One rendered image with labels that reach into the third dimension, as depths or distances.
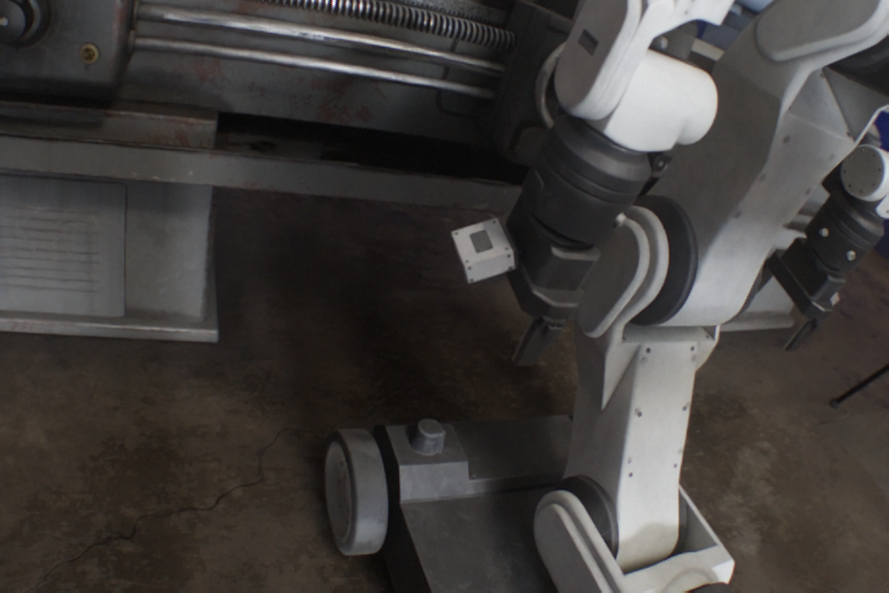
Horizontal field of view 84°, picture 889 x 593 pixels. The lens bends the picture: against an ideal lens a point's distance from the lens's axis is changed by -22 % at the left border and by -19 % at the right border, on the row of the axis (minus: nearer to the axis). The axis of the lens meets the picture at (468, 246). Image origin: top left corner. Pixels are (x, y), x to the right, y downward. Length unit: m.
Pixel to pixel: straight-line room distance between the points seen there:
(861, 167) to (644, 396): 0.38
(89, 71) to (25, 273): 0.47
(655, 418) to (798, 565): 0.81
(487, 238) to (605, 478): 0.36
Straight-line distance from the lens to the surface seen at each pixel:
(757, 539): 1.44
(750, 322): 2.27
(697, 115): 0.48
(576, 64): 0.44
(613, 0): 0.42
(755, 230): 0.65
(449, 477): 0.89
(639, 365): 0.69
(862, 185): 0.77
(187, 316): 1.30
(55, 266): 1.26
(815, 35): 0.54
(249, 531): 1.01
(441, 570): 0.83
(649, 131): 0.46
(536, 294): 0.51
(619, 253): 0.65
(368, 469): 0.87
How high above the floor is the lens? 0.85
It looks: 26 degrees down
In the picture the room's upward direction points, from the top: 19 degrees clockwise
